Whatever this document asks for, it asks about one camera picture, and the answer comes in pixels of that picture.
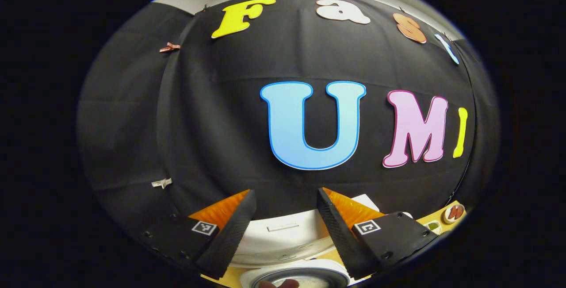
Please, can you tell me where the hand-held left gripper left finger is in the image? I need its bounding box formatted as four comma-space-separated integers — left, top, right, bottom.
141, 189, 257, 280

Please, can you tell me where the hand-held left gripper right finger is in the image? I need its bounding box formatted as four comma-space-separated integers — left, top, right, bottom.
316, 187, 439, 280

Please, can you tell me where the round white plate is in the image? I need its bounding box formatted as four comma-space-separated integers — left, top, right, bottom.
443, 203, 466, 225

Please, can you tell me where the white rice cooker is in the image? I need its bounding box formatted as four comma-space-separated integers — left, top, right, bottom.
230, 211, 351, 288

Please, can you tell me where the black backdrop cloth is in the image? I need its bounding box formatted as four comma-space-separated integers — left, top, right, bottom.
76, 0, 501, 244

